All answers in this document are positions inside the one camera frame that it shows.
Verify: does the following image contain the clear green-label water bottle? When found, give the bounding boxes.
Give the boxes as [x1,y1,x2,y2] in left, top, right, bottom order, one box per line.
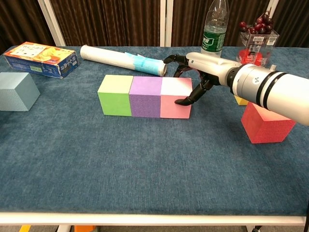
[201,0,230,58]

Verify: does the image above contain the white plastic wrap roll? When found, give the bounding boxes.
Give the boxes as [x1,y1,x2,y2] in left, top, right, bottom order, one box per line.
[80,44,168,78]

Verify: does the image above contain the clear plastic box red contents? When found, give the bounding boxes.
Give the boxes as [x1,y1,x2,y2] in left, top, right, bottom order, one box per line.
[235,30,280,71]

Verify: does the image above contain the dark red grape bunch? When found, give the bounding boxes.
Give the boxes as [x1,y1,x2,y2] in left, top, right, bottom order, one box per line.
[239,14,275,35]

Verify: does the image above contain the green foam cube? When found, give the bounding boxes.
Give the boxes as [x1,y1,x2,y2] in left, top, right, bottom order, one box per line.
[97,74,134,116]

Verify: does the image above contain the orange plastic object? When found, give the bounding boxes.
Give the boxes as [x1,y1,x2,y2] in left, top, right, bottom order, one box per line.
[74,225,96,232]

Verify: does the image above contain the blue table cloth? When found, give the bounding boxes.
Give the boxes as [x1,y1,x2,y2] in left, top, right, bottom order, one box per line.
[0,45,309,217]

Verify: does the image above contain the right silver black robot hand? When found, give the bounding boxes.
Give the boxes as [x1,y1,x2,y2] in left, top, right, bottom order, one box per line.
[163,52,242,106]

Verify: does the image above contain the pink foam cube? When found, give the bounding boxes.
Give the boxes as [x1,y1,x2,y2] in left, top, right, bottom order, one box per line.
[160,77,193,119]

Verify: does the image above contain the purple foam cube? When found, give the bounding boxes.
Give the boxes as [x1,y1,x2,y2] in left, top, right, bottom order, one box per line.
[128,76,163,118]

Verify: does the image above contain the white partition post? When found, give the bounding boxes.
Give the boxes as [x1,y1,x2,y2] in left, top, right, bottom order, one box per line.
[37,0,66,47]
[264,0,287,19]
[159,0,173,47]

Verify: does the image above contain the blue orange snack box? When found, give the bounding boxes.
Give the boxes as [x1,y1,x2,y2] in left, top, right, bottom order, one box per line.
[3,42,80,79]

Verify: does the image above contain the yellow foam cube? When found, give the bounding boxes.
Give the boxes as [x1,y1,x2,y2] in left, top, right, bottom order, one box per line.
[233,95,249,106]

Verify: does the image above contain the light blue foam cube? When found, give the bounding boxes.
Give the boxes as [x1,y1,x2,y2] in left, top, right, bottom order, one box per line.
[0,72,41,112]

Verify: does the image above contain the white table frame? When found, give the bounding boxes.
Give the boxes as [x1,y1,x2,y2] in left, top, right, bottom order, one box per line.
[0,212,309,232]

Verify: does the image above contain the red foam cube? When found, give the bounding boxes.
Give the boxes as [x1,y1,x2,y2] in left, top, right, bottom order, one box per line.
[240,101,296,144]

